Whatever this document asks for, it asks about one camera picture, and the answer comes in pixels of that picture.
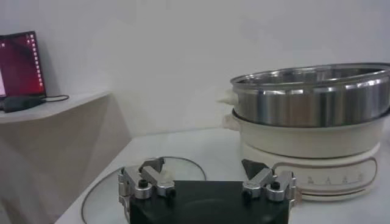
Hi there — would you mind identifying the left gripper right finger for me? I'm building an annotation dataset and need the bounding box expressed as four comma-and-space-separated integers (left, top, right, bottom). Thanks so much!
241, 158, 298, 203

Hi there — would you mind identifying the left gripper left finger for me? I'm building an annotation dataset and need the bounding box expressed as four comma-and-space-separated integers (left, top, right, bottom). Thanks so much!
118, 156, 177, 214

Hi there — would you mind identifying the glass lid cream handle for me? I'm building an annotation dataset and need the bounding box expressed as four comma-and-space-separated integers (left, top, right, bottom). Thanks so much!
80, 156, 208, 224

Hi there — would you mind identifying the stainless steel steamer basket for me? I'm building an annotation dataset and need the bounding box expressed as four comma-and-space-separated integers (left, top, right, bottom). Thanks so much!
218, 62, 390, 128

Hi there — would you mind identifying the cream electric cooker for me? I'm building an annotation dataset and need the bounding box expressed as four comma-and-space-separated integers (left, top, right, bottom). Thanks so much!
221, 108, 390, 202

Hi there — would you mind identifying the white side desk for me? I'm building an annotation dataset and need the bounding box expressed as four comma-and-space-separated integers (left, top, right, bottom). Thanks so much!
0, 91, 132, 224

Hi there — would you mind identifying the black computer mouse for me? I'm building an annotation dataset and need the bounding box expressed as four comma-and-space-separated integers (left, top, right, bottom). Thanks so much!
2, 96, 45, 113

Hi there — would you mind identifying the laptop with red screen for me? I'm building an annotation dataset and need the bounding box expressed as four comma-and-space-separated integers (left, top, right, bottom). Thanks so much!
0, 30, 47, 101

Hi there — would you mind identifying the black mouse cable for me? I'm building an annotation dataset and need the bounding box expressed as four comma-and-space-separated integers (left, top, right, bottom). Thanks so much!
41, 94, 70, 103

